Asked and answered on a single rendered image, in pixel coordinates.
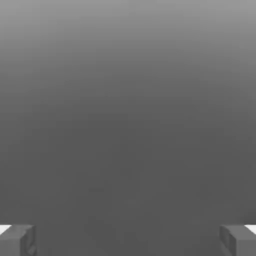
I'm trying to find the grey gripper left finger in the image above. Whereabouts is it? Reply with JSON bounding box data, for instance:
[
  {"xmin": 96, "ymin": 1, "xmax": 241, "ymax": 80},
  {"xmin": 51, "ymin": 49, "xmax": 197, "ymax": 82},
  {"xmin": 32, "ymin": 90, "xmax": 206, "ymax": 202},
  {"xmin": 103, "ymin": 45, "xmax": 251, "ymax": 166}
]
[{"xmin": 0, "ymin": 224, "xmax": 38, "ymax": 256}]

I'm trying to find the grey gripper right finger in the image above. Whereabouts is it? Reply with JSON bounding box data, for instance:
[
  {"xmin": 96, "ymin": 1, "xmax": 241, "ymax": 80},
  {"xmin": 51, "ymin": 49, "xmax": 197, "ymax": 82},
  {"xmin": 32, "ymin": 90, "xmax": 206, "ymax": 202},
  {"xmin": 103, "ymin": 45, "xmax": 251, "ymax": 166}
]
[{"xmin": 218, "ymin": 224, "xmax": 256, "ymax": 256}]

